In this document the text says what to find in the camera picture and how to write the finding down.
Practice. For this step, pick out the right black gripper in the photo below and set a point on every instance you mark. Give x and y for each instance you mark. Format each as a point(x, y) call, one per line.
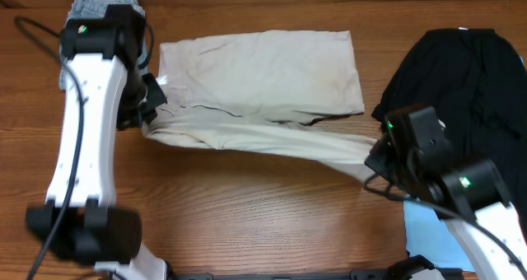
point(379, 156)

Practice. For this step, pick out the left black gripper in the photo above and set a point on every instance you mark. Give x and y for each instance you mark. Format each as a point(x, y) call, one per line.
point(151, 97)

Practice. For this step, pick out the beige shorts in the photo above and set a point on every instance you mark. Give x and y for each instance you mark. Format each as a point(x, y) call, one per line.
point(262, 92)

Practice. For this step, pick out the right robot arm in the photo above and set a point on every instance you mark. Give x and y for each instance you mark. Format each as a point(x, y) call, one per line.
point(421, 166)

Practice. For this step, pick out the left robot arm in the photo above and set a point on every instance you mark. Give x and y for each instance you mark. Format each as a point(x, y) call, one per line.
point(106, 90)

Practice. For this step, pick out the folded light blue jeans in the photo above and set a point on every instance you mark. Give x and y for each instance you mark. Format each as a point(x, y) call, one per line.
point(92, 9)

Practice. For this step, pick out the black garment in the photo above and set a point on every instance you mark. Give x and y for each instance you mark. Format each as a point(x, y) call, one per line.
point(476, 82)

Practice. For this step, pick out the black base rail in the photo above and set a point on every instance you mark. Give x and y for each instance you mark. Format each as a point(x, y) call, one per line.
point(413, 268)

